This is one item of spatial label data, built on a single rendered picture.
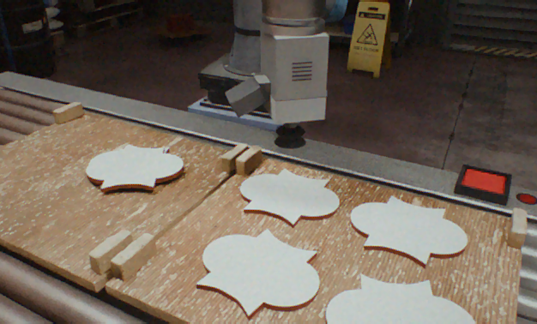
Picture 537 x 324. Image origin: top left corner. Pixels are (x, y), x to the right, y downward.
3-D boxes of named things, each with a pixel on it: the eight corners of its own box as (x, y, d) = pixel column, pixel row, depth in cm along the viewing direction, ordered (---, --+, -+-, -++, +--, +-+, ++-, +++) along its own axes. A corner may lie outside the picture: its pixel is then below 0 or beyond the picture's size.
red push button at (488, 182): (465, 175, 78) (467, 168, 77) (503, 184, 76) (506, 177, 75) (459, 192, 74) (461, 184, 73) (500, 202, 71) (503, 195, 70)
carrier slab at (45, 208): (83, 118, 98) (82, 111, 97) (253, 165, 80) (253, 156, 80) (-96, 198, 71) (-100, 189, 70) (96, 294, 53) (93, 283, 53)
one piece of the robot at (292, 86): (218, -6, 58) (223, 117, 65) (229, 7, 50) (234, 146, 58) (311, -9, 60) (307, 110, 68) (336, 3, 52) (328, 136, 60)
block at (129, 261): (147, 248, 58) (144, 230, 57) (159, 253, 57) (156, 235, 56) (111, 278, 53) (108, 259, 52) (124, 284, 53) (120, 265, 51)
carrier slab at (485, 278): (256, 164, 81) (256, 155, 80) (521, 231, 64) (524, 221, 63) (106, 294, 53) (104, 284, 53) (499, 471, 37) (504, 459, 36)
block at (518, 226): (509, 222, 63) (514, 205, 62) (523, 226, 62) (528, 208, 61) (505, 247, 58) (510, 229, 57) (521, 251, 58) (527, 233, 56)
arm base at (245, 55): (253, 48, 127) (251, 11, 122) (302, 57, 119) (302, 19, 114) (217, 66, 116) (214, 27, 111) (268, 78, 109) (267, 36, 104)
